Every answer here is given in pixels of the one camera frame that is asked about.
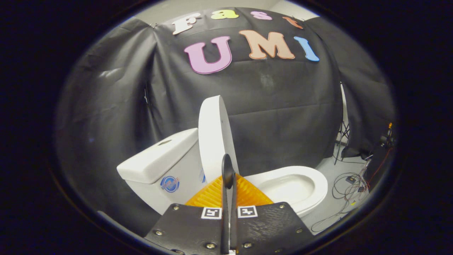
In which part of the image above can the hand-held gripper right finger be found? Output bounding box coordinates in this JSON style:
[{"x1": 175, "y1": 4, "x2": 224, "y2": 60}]
[{"x1": 230, "y1": 174, "x2": 315, "y2": 254}]

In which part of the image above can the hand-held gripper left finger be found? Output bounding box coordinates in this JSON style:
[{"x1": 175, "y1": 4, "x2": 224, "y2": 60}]
[{"x1": 144, "y1": 175, "x2": 230, "y2": 255}]

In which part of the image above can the black round lid pull tab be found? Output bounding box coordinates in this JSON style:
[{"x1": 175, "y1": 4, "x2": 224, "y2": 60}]
[{"x1": 222, "y1": 154, "x2": 235, "y2": 190}]

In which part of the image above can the white toilet lid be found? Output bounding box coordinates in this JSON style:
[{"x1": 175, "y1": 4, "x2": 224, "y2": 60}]
[{"x1": 198, "y1": 95, "x2": 240, "y2": 185}]

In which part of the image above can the white toilet with tank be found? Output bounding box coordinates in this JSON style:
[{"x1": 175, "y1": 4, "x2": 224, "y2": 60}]
[{"x1": 117, "y1": 127, "x2": 328, "y2": 218}]

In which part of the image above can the black tripod stand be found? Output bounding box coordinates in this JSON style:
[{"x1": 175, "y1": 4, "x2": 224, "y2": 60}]
[{"x1": 334, "y1": 120, "x2": 351, "y2": 165}]

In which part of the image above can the black backdrop cloth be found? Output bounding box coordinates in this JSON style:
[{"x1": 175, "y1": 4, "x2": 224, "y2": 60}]
[{"x1": 57, "y1": 7, "x2": 396, "y2": 234}]

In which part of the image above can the tangle of floor cables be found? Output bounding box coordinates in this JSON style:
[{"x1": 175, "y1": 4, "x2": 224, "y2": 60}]
[{"x1": 311, "y1": 166, "x2": 372, "y2": 232}]

